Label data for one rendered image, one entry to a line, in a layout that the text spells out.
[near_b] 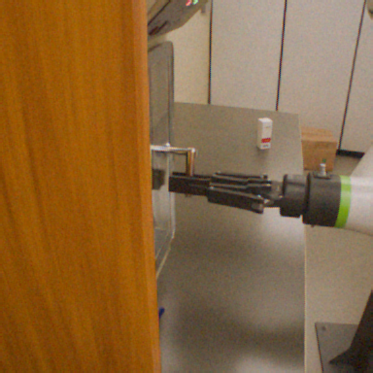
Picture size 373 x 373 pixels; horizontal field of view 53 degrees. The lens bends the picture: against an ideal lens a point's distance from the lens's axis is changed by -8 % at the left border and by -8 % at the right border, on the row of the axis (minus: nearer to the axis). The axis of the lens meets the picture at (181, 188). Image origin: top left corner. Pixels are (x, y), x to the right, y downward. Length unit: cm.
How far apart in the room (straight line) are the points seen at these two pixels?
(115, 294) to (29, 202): 13
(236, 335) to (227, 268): 18
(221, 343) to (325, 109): 310
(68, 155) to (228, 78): 328
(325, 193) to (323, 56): 291
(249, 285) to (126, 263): 45
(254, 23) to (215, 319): 298
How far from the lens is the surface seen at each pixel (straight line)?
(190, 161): 69
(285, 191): 66
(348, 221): 68
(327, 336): 201
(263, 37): 349
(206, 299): 77
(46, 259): 44
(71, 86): 32
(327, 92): 360
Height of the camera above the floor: 149
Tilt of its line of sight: 30 degrees down
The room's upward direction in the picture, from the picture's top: straight up
